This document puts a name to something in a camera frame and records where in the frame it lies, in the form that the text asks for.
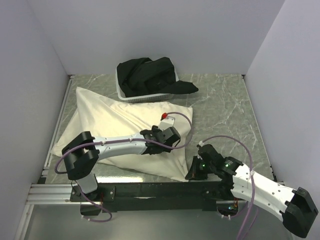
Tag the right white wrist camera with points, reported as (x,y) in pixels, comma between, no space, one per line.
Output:
(200,151)

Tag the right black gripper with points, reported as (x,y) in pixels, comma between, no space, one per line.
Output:
(194,174)

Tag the cream satin pillowcase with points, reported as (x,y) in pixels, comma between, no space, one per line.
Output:
(105,117)

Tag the white plastic basket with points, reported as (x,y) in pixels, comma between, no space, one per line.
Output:
(140,99)

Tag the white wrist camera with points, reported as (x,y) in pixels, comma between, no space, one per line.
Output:
(166,121)
(200,151)

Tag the black cloth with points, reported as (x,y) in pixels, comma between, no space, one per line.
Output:
(143,76)

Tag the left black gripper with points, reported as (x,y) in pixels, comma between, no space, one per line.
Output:
(155,130)

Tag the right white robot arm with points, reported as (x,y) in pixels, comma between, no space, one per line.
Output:
(295,208)

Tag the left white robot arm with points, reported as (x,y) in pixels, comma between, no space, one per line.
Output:
(83,152)

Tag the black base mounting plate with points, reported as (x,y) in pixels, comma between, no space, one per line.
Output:
(161,196)

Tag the aluminium frame rail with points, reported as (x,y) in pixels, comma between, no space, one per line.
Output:
(56,190)

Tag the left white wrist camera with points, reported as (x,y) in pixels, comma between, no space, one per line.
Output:
(166,121)

